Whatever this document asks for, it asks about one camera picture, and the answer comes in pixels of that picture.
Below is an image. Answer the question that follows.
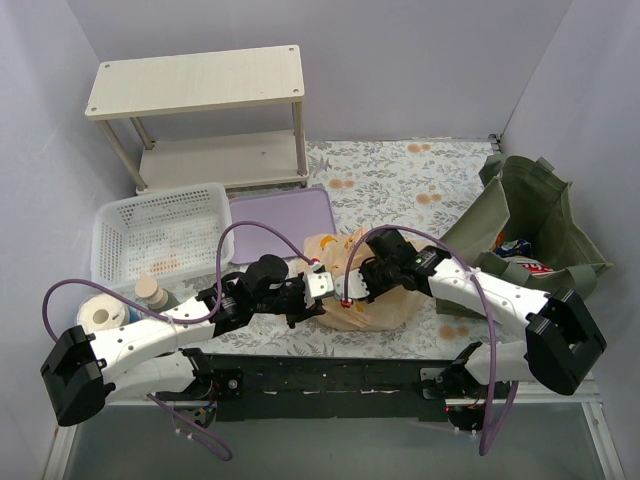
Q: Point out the green canvas tote bag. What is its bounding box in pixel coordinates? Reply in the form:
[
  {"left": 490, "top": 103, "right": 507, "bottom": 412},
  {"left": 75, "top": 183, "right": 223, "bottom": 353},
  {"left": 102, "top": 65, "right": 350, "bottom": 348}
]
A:
[{"left": 441, "top": 154, "right": 612, "bottom": 299}]

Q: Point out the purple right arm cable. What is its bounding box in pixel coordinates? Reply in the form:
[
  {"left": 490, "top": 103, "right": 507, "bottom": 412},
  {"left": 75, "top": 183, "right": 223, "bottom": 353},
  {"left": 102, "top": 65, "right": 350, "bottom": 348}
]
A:
[{"left": 342, "top": 224, "right": 521, "bottom": 457}]

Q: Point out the colourful snack packet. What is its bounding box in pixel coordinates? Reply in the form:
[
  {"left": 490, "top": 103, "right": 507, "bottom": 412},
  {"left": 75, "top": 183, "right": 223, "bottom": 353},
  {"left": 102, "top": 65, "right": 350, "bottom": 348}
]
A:
[{"left": 491, "top": 234, "right": 554, "bottom": 285}]

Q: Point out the white paper towel roll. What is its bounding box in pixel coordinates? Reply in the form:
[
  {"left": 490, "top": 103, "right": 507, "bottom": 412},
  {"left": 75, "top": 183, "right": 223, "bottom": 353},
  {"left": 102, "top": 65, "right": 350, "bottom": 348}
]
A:
[{"left": 76, "top": 294, "right": 140, "bottom": 333}]

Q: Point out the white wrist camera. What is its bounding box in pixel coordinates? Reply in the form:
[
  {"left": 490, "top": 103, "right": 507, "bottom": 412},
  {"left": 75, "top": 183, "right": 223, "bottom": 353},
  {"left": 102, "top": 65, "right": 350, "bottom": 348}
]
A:
[
  {"left": 303, "top": 272, "right": 335, "bottom": 308},
  {"left": 333, "top": 268, "right": 370, "bottom": 304}
]

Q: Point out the orange plastic grocery bag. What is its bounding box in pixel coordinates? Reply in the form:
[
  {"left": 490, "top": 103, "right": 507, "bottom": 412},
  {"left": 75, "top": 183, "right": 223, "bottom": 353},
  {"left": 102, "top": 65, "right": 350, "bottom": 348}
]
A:
[{"left": 302, "top": 227, "right": 441, "bottom": 331}]

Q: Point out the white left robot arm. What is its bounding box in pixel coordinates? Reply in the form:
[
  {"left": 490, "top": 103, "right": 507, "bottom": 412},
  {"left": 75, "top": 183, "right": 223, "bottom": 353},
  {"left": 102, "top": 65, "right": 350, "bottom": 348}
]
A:
[{"left": 40, "top": 254, "right": 335, "bottom": 427}]

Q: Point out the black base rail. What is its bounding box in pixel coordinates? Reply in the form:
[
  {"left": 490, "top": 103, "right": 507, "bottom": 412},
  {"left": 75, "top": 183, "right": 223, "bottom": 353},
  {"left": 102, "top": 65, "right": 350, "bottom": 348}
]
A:
[{"left": 156, "top": 348, "right": 487, "bottom": 433}]

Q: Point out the white two-tier shelf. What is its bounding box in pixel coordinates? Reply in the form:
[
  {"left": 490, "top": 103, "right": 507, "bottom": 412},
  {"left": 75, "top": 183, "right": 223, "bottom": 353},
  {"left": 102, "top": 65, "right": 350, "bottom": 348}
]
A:
[{"left": 85, "top": 45, "right": 309, "bottom": 195}]

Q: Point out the white perforated plastic basket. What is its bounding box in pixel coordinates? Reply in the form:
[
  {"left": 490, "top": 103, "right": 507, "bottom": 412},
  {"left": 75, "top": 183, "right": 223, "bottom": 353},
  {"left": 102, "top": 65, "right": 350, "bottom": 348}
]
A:
[{"left": 90, "top": 182, "right": 234, "bottom": 292}]

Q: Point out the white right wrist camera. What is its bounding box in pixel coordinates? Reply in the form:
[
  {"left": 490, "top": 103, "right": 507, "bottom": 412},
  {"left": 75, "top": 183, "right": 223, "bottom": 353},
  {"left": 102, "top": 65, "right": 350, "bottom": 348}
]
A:
[{"left": 333, "top": 268, "right": 370, "bottom": 304}]

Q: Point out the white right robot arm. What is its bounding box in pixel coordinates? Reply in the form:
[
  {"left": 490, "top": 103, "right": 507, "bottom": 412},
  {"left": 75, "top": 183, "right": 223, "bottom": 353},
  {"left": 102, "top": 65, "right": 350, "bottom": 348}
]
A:
[{"left": 340, "top": 229, "right": 606, "bottom": 398}]

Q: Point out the aluminium frame rail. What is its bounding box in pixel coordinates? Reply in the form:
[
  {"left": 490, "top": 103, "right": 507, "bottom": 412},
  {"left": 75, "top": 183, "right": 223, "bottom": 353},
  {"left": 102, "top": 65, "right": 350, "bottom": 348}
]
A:
[{"left": 42, "top": 394, "right": 176, "bottom": 480}]

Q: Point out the purple plastic tray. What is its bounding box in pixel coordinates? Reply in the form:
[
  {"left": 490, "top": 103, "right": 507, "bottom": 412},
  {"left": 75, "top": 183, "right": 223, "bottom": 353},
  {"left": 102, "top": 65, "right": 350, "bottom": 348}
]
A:
[{"left": 230, "top": 188, "right": 336, "bottom": 265}]

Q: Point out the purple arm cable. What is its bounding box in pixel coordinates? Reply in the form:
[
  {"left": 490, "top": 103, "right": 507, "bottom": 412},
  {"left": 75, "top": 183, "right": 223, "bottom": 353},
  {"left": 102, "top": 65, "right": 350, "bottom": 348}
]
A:
[
  {"left": 42, "top": 222, "right": 321, "bottom": 461},
  {"left": 342, "top": 224, "right": 521, "bottom": 457}
]

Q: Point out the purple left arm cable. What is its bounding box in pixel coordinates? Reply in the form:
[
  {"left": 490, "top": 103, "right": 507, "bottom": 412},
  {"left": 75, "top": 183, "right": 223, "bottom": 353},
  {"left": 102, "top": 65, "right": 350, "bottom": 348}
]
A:
[{"left": 42, "top": 222, "right": 321, "bottom": 461}]

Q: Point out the beige capped bottle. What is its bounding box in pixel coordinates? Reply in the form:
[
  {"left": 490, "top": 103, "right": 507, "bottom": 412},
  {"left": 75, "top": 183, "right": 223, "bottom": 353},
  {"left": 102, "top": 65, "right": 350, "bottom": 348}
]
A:
[{"left": 134, "top": 272, "right": 180, "bottom": 313}]

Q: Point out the floral patterned table mat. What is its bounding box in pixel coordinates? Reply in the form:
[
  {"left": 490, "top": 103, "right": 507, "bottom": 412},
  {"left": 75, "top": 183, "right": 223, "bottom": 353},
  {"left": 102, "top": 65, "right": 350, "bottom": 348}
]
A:
[{"left": 144, "top": 139, "right": 546, "bottom": 361}]

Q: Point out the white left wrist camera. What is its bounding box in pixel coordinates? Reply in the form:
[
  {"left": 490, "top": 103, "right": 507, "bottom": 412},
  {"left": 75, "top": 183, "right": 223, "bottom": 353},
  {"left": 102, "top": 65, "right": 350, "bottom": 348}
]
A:
[{"left": 303, "top": 272, "right": 335, "bottom": 308}]

